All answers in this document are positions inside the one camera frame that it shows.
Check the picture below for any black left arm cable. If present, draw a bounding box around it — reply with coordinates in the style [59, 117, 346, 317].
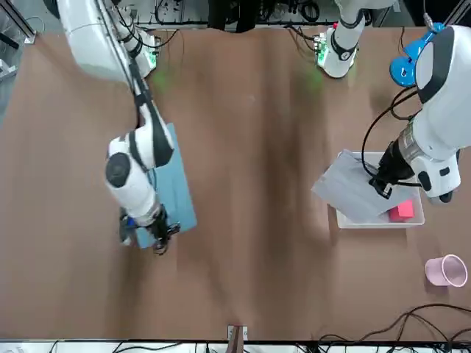
[361, 88, 424, 189]

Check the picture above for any pink mesh cup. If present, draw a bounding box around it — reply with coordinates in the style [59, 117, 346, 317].
[425, 254, 468, 289]

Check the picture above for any clear plastic bin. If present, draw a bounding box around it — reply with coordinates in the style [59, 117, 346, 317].
[335, 151, 426, 229]

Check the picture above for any white A4 paper sheet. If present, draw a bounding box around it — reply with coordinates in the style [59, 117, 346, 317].
[311, 149, 409, 224]

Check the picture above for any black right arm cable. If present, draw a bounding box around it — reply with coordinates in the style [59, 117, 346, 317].
[97, 0, 161, 122]

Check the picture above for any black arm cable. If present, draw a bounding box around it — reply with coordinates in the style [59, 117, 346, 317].
[97, 0, 161, 122]
[361, 88, 424, 189]

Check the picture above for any blue desk lamp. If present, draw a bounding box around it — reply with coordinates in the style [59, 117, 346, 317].
[389, 22, 447, 88]

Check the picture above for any black cable bundle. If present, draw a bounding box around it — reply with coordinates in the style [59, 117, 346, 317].
[318, 303, 471, 346]

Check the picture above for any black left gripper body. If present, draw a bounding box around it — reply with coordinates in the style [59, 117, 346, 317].
[377, 141, 415, 181]

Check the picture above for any red block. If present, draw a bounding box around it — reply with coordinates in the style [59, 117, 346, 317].
[389, 199, 415, 223]

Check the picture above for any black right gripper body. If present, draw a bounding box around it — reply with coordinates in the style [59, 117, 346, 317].
[149, 207, 171, 242]

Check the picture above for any person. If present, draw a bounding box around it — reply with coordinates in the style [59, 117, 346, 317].
[208, 0, 264, 34]

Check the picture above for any blue A4 clipboard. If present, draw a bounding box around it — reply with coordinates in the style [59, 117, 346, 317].
[134, 123, 198, 250]

